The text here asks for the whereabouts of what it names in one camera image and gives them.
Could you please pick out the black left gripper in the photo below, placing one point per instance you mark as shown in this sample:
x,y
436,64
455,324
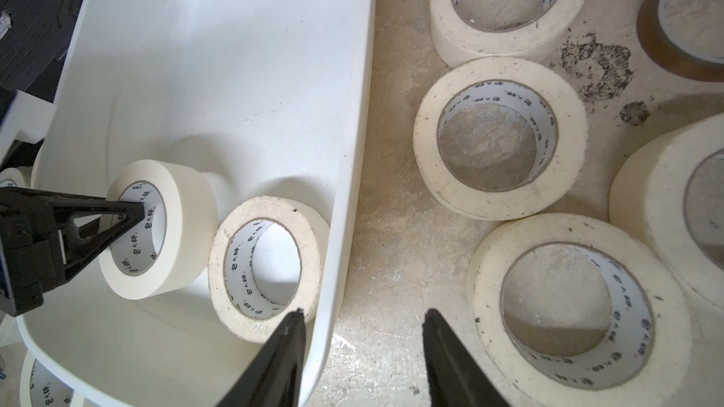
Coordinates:
x,y
47,240

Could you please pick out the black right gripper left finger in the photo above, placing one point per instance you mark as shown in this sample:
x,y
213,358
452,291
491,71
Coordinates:
x,y
274,376

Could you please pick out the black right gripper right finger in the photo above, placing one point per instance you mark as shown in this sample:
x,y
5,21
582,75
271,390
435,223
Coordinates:
x,y
454,378

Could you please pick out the cream tape roll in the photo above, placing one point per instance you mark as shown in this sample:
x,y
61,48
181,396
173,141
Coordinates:
x,y
39,387
16,177
464,30
576,312
266,261
647,201
500,138
169,248

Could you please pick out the white plastic storage box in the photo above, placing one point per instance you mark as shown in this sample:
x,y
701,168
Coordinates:
x,y
264,97

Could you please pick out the black plastic tool case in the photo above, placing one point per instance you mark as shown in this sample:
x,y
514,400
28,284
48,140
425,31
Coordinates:
x,y
35,38

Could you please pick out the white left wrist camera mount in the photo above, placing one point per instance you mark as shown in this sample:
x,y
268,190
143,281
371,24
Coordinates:
x,y
24,117

